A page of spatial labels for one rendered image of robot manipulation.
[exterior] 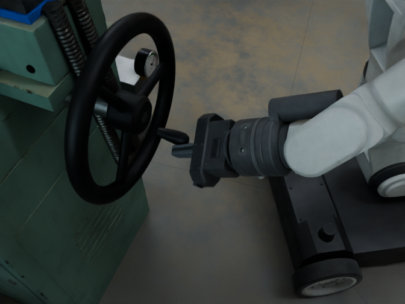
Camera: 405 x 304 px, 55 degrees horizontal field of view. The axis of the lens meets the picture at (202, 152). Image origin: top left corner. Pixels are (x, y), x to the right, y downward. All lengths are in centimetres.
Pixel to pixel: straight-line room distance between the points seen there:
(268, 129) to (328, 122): 10
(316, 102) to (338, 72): 145
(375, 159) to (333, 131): 68
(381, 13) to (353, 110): 46
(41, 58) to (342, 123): 38
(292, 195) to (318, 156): 76
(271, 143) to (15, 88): 36
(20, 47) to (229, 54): 150
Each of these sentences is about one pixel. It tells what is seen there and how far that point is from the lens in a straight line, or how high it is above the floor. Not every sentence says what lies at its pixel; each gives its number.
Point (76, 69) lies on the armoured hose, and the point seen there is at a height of 88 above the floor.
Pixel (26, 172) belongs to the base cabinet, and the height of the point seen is 68.
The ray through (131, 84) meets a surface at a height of 62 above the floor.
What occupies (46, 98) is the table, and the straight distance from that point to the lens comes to 57.
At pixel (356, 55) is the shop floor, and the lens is 210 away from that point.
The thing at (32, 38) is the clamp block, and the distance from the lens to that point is 53.
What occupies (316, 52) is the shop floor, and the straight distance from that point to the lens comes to 205.
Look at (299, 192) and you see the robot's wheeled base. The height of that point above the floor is 19.
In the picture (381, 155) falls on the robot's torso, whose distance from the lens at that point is 115.
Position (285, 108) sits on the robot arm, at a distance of 54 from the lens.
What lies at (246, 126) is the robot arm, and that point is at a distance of 57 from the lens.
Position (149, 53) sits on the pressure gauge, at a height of 69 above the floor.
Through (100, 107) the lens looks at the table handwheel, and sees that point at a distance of 60.
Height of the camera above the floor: 124
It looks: 53 degrees down
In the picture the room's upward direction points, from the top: straight up
